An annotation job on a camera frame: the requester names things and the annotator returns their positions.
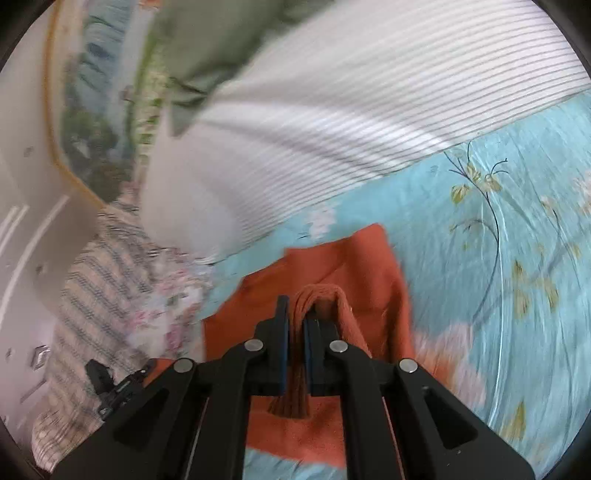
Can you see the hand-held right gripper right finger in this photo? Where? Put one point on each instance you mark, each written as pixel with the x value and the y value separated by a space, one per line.
pixel 308 355

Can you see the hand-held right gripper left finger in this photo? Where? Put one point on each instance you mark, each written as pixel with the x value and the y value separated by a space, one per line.
pixel 284 341

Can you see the orange fleece garment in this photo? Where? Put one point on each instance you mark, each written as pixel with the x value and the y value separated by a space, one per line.
pixel 369 277

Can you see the floral pillow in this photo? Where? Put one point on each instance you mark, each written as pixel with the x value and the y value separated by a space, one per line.
pixel 171 314

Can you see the plaid blanket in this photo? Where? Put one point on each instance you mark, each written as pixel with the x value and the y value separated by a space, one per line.
pixel 92 286

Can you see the white striped quilt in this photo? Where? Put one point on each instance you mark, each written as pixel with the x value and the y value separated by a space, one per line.
pixel 346 92

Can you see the green cloth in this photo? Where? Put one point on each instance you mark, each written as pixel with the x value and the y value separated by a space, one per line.
pixel 198 46

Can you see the wall socket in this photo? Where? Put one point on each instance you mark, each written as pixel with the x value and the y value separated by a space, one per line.
pixel 40 356

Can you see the framed landscape wall picture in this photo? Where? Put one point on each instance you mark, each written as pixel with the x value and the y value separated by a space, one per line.
pixel 87 92

